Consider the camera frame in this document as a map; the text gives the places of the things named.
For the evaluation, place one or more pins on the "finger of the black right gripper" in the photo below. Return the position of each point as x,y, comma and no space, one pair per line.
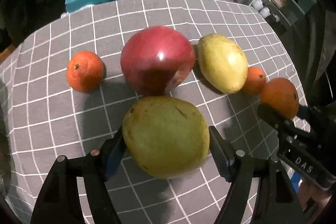
284,126
318,121

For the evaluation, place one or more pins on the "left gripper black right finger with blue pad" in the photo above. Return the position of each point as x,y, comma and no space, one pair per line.
276,200

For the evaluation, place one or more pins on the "large orange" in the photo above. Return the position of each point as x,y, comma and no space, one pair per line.
281,95

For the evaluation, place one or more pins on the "yellow green pear shaped mango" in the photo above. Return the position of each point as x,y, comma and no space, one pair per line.
222,63

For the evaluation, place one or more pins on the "large green yellow mango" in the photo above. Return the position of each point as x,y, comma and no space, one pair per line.
167,137

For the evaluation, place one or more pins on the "orange tangerine with stem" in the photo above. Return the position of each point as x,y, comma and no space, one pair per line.
85,71

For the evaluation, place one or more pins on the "small orange tangerine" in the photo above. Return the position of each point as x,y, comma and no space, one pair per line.
256,80

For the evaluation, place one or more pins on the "grey white checked tablecloth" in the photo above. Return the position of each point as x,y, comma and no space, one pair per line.
44,118

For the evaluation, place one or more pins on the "large red apple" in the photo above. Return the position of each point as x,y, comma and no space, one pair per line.
156,59

